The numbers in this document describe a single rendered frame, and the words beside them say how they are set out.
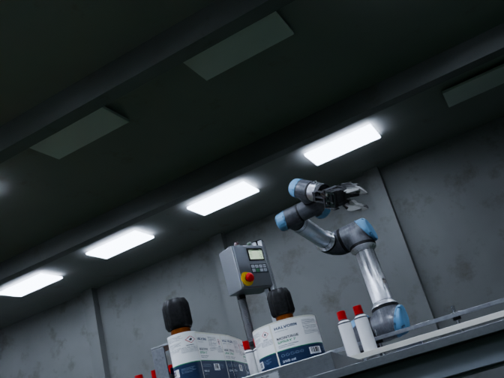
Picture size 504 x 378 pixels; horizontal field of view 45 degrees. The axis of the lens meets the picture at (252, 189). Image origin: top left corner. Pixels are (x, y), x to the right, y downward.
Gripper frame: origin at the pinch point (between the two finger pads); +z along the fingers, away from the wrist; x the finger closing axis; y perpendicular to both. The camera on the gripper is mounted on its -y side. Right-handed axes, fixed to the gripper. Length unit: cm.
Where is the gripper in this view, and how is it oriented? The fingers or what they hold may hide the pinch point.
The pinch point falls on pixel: (366, 199)
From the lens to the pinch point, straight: 214.6
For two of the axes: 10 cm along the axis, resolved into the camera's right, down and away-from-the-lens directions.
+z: 6.2, 1.4, -7.7
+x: -1.2, -9.6, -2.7
